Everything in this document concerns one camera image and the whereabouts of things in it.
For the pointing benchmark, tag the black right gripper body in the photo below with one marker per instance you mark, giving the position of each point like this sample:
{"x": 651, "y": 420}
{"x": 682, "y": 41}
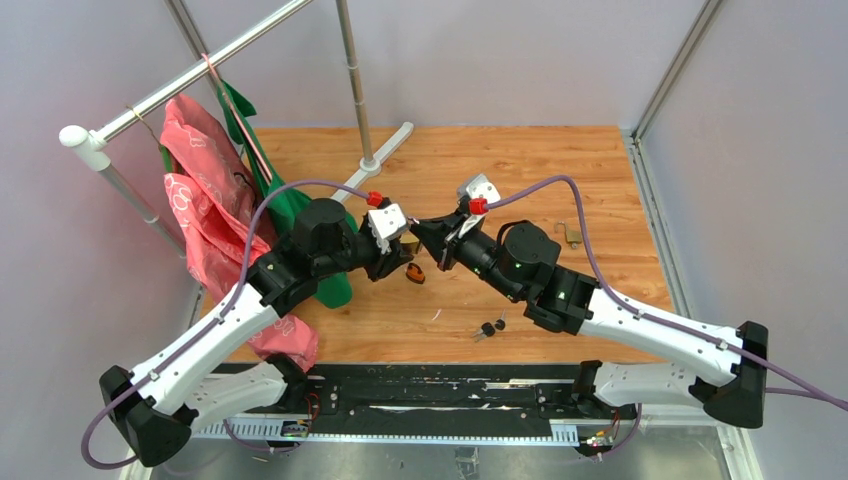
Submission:
{"x": 466, "y": 228}

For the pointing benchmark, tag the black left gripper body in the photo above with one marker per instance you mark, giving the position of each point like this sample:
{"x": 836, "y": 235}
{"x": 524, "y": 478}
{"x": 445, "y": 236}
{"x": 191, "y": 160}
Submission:
{"x": 380, "y": 262}

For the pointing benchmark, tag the orange black Opel padlock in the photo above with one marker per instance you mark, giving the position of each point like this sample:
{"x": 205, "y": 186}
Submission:
{"x": 415, "y": 273}

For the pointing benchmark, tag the black-headed key bunch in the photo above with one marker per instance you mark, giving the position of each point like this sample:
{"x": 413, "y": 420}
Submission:
{"x": 489, "y": 329}

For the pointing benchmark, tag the large brass padlock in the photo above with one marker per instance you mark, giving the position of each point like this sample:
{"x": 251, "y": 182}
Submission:
{"x": 412, "y": 247}

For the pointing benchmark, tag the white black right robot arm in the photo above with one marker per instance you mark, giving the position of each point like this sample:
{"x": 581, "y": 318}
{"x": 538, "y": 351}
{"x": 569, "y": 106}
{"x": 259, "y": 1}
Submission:
{"x": 701, "y": 365}

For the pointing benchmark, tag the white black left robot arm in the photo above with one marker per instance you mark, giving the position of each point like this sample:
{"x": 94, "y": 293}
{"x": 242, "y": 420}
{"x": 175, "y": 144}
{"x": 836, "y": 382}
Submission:
{"x": 157, "y": 405}

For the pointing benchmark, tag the small brass padlock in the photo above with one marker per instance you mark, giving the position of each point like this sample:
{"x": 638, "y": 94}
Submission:
{"x": 573, "y": 237}

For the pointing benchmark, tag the pink patterned garment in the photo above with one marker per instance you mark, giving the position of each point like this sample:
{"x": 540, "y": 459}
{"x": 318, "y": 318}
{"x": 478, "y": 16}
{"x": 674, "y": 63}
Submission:
{"x": 212, "y": 197}

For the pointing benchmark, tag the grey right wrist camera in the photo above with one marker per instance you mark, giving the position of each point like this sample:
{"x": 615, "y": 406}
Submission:
{"x": 475, "y": 196}

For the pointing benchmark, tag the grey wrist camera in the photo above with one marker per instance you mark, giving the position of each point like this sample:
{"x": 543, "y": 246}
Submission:
{"x": 475, "y": 196}
{"x": 387, "y": 224}

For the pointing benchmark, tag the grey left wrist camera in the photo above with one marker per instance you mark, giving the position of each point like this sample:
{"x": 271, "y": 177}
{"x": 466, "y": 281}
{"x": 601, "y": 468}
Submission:
{"x": 387, "y": 224}

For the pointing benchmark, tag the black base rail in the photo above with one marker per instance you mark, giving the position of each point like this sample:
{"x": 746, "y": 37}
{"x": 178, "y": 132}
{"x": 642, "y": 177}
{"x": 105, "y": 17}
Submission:
{"x": 438, "y": 404}

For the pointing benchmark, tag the aluminium frame post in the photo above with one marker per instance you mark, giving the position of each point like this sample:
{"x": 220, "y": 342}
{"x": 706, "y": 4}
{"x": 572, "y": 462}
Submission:
{"x": 738, "y": 452}

